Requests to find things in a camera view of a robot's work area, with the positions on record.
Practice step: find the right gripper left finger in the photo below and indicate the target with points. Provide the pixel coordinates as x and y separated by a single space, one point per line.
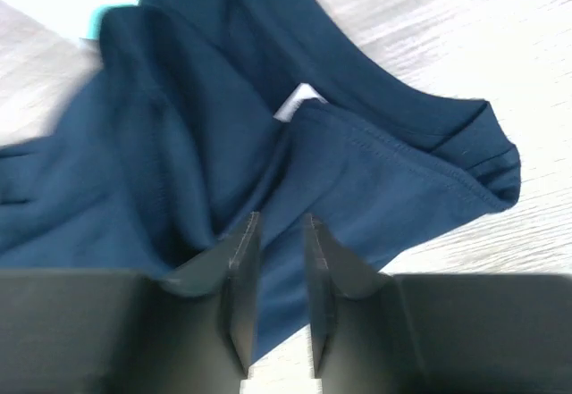
230 272

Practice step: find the dark blue t shirt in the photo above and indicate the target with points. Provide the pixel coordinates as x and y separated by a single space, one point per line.
205 111

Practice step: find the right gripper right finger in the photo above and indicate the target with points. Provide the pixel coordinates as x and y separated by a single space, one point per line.
332 271

